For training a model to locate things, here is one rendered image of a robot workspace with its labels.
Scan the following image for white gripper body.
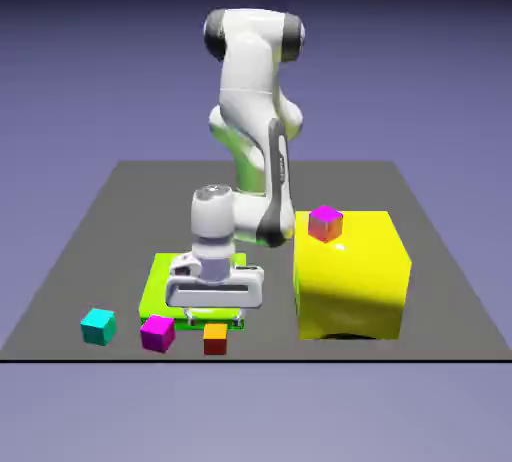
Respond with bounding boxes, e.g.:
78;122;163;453
164;264;266;310

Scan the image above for small orange cube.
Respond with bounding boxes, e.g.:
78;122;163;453
202;322;230;357

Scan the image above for small magenta cube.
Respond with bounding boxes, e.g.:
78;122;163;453
139;313;177;354
307;204;345;244

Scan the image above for small cyan cube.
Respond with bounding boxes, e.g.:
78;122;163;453
79;307;118;348

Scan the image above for large green box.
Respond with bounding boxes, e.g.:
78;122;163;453
137;252;248;332

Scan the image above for large yellow box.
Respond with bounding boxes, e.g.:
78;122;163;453
293;209;414;342

